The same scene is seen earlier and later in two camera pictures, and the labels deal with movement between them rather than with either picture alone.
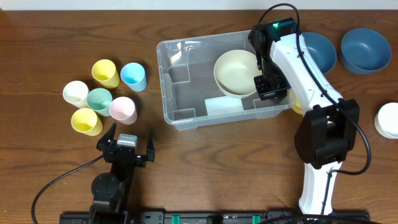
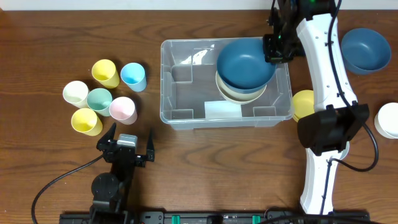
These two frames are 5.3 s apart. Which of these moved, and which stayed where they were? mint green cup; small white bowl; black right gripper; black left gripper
Moved: black right gripper
Stayed: mint green cup; small white bowl; black left gripper
